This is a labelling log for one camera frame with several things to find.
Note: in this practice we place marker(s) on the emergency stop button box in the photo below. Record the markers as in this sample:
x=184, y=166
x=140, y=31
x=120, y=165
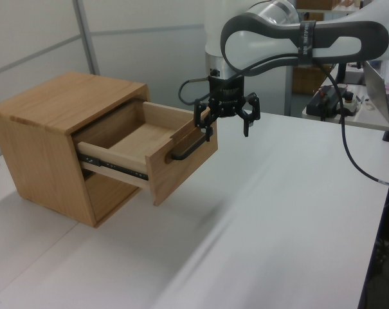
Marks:
x=351, y=103

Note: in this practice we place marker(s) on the black monitor stand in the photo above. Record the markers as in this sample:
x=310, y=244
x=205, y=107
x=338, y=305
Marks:
x=343, y=72

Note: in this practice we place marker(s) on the brown cardboard box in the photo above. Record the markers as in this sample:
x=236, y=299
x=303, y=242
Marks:
x=305, y=80

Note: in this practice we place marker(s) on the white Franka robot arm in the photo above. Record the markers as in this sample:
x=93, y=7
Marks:
x=265, y=35

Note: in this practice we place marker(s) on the silver laptop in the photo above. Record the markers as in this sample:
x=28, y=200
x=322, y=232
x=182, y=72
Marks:
x=379, y=87

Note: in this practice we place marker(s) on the white side desk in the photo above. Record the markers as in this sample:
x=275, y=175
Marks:
x=361, y=120

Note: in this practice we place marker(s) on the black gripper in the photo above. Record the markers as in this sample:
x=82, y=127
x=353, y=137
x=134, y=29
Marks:
x=228, y=96

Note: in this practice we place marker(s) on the black power supply box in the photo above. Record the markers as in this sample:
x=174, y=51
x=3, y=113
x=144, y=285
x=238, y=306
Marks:
x=322, y=101

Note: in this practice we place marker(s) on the wooden drawer cabinet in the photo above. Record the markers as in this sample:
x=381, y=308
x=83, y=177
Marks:
x=36, y=145

